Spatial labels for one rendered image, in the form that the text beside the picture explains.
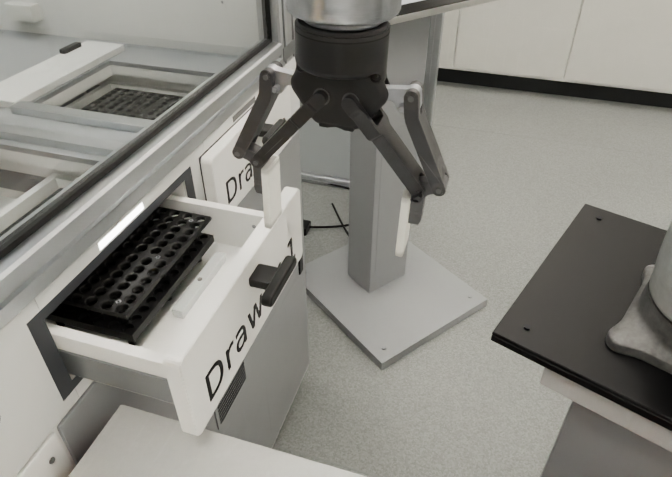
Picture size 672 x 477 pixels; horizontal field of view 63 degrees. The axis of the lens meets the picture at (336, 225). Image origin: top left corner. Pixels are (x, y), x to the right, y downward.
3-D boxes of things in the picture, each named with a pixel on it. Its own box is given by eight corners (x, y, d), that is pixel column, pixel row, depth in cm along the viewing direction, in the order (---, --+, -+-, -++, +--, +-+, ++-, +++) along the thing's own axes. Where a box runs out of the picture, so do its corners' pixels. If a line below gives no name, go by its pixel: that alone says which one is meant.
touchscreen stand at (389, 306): (485, 305, 181) (561, -26, 121) (381, 370, 160) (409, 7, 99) (387, 232, 214) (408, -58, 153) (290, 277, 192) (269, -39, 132)
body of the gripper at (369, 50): (406, 8, 44) (395, 114, 50) (307, -3, 46) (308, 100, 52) (384, 36, 39) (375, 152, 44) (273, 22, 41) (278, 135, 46)
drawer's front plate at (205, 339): (303, 254, 74) (299, 186, 68) (198, 439, 52) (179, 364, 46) (291, 252, 75) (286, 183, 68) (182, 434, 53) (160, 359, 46)
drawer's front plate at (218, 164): (292, 137, 102) (289, 81, 95) (221, 226, 80) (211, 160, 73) (283, 136, 102) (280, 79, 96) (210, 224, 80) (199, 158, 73)
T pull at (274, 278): (297, 264, 60) (297, 254, 60) (271, 310, 55) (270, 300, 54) (267, 257, 61) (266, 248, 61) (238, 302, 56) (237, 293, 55)
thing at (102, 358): (285, 250, 73) (283, 213, 69) (188, 411, 53) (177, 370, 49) (37, 201, 82) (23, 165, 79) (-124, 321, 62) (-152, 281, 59)
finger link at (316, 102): (330, 103, 45) (318, 90, 45) (253, 174, 52) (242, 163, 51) (343, 85, 48) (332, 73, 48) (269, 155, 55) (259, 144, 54)
